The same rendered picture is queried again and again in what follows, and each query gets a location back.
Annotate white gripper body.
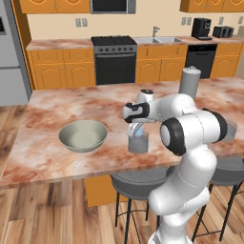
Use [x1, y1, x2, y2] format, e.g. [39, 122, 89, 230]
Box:
[127, 122, 145, 138]

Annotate grey-green ice bowl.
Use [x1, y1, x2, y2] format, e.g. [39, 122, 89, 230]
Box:
[58, 119, 110, 153]

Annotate grey bar stool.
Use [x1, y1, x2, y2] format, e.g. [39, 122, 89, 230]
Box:
[110, 165, 178, 244]
[191, 154, 244, 243]

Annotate black oven with hob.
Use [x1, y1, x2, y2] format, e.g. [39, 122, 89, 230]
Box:
[91, 34, 138, 87]

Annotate orange base cupboards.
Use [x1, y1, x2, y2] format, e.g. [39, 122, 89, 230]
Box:
[26, 47, 96, 91]
[135, 44, 189, 85]
[209, 42, 244, 79]

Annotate orange island cabinet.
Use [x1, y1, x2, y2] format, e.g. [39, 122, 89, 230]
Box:
[83, 174, 129, 208]

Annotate grey cylindrical shaker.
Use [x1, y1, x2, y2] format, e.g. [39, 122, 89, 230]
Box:
[178, 65, 202, 101]

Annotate steel sink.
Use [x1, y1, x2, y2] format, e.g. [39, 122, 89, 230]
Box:
[132, 35, 184, 45]

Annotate black dishwasher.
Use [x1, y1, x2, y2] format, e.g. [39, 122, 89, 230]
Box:
[184, 43, 219, 80]

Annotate steel tap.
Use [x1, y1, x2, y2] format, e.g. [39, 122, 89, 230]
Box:
[151, 26, 161, 38]

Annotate black coffee machine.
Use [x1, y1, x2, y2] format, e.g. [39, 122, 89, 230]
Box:
[191, 17, 214, 42]

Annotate grey microwave oven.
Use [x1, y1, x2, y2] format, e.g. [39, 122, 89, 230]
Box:
[90, 0, 137, 15]

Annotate black toaster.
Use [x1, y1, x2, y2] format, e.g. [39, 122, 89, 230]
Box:
[212, 25, 235, 39]

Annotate grey fridge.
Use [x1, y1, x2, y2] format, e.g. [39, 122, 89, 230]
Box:
[0, 0, 33, 108]

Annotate orange wall cupboards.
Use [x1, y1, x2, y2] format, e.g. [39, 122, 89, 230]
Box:
[18, 0, 92, 15]
[178, 0, 244, 14]

